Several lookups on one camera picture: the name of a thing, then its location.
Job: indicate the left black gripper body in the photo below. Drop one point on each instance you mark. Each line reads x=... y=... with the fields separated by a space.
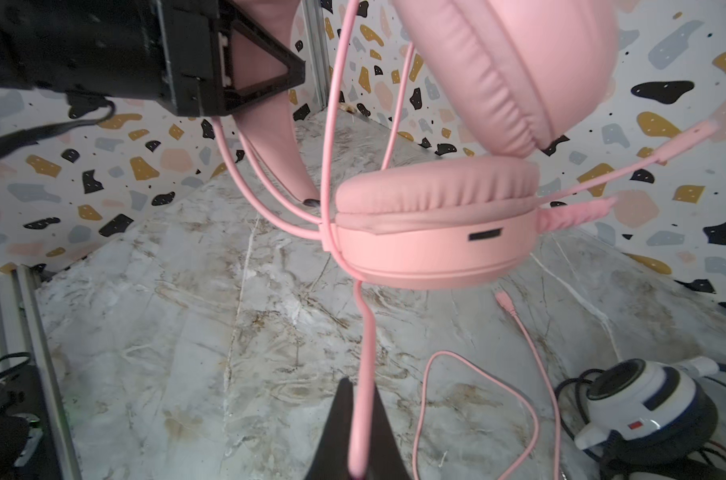
x=193 y=64

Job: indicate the white black headphones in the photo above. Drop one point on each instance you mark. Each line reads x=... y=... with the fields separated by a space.
x=650 y=420

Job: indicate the left corner aluminium post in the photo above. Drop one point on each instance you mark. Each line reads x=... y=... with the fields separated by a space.
x=318 y=49

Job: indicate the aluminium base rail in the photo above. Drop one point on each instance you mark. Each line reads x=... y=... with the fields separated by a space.
x=35 y=438

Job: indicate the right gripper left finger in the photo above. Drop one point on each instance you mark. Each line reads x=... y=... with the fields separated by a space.
x=331 y=457

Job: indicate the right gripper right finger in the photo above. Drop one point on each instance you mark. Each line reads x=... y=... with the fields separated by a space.
x=386 y=460

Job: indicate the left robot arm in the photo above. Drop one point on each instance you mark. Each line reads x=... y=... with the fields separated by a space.
x=93 y=52

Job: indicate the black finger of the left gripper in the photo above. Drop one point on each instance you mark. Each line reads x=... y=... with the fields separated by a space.
x=255 y=60

